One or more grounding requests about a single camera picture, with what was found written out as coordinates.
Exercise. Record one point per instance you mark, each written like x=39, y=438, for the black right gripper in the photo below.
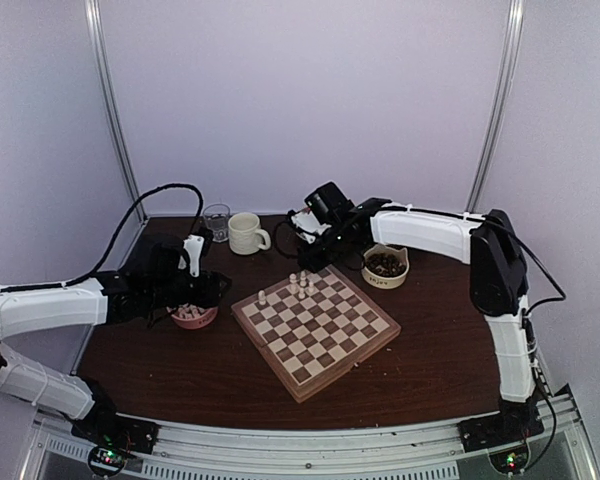
x=316, y=263

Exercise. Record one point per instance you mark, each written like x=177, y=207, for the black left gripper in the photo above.
x=209, y=295

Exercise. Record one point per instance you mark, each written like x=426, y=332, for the white queen chess piece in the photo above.
x=293, y=283

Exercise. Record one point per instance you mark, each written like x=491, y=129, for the white knight chess piece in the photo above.
x=262, y=299

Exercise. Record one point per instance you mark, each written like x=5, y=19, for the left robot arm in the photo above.
x=161, y=272

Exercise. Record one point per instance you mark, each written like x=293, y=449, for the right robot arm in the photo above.
x=331, y=226

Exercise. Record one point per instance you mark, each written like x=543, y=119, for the white chess pieces pile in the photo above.
x=188, y=312

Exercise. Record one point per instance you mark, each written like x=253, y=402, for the wooden chess board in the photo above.
x=311, y=343

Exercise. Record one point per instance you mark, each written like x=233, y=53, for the dark chess pieces pile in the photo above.
x=385, y=265

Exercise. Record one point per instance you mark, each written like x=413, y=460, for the pink cat-ear bowl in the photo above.
x=196, y=324

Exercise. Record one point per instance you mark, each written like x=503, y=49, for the cream ribbed mug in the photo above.
x=246, y=237

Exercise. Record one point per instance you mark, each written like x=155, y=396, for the cream cat-ear bowl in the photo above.
x=386, y=283

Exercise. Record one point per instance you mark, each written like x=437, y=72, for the clear drinking glass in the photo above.
x=216, y=218

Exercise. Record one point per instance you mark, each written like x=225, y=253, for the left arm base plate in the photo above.
x=115, y=432

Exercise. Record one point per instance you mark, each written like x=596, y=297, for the aluminium front rail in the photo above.
x=431, y=450

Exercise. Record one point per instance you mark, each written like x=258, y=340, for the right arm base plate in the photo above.
x=496, y=430

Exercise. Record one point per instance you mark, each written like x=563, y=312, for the left aluminium frame post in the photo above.
x=97, y=38

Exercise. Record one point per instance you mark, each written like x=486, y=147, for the aluminium frame post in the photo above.
x=97, y=38
x=506, y=72

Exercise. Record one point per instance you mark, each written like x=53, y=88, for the right aluminium frame post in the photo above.
x=506, y=72

